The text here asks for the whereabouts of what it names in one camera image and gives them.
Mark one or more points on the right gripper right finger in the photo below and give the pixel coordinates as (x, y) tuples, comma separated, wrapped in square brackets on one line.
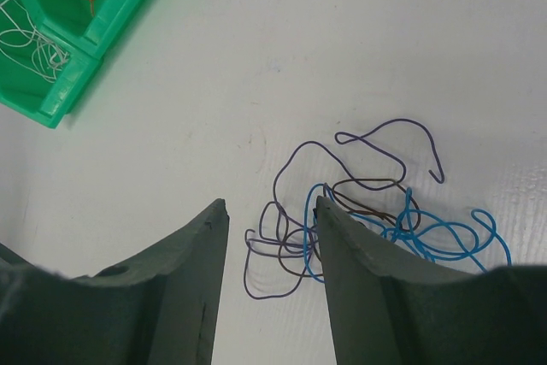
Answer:
[(388, 306)]

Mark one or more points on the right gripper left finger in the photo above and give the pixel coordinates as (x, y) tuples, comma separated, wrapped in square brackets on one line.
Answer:
[(159, 306)]

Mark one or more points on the green compartment tray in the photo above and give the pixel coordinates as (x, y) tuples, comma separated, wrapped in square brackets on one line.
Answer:
[(51, 50)]

